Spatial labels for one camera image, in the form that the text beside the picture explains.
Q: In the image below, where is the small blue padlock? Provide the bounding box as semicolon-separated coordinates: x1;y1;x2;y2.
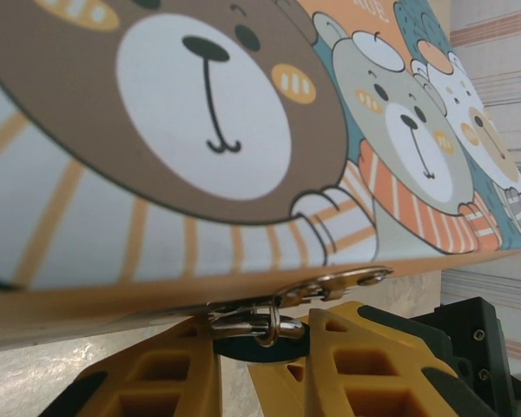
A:
211;303;310;365

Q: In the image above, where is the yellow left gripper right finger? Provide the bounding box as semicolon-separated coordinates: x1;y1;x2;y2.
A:
246;299;462;417

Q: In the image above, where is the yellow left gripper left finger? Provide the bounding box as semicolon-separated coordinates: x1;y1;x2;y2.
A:
46;314;221;417

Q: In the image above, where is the orange bear print tin box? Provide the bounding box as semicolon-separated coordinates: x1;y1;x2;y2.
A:
0;0;521;353

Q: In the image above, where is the silver metal hasp latch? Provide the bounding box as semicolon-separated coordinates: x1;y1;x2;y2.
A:
206;265;394;338

